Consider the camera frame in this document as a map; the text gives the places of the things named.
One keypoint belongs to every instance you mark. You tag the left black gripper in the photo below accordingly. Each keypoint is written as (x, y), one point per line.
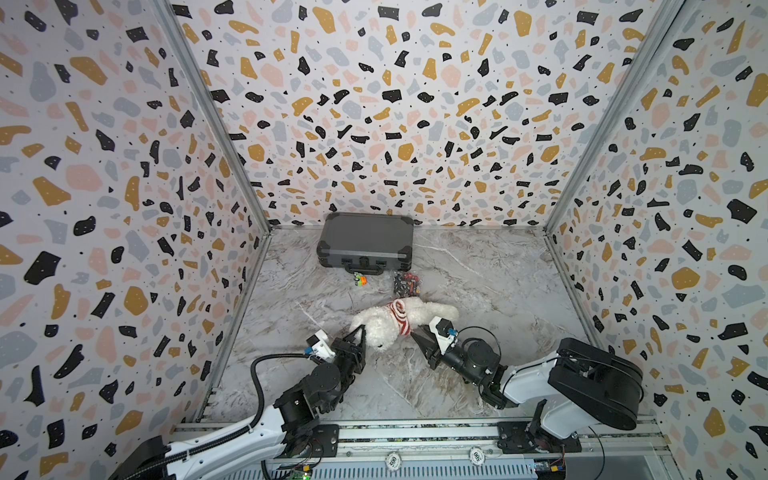
(346, 349)

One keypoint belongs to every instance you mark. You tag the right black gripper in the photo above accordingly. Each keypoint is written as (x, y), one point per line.
(432, 346)

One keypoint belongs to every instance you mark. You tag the white teddy bear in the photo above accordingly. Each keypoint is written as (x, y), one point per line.
(385, 324)

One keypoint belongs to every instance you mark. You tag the red white striped knit sweater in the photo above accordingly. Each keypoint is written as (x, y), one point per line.
(399, 314)

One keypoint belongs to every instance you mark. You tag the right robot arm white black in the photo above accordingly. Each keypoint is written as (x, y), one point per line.
(574, 387)

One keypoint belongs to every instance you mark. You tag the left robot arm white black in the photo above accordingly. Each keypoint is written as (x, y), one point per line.
(285, 427)

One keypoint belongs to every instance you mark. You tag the bag of toy bricks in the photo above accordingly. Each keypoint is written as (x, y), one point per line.
(406, 284)

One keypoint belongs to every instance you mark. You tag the small green orange toy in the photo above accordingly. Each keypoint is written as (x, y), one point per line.
(360, 279)

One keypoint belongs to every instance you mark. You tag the dark grey hard case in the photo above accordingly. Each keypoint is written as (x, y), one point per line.
(369, 244)

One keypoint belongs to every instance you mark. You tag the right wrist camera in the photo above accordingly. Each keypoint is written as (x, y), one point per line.
(444, 332)

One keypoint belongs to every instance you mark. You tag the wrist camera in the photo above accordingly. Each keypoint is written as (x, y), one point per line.
(319, 348)
(444, 332)

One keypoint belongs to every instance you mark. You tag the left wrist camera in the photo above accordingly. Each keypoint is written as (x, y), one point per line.
(319, 348)

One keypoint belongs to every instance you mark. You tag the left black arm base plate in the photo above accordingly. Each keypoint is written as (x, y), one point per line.
(322, 441)

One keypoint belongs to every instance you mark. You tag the aluminium mounting rail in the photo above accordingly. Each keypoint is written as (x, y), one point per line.
(464, 449)

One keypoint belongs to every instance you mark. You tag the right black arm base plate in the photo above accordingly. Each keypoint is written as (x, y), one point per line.
(514, 437)

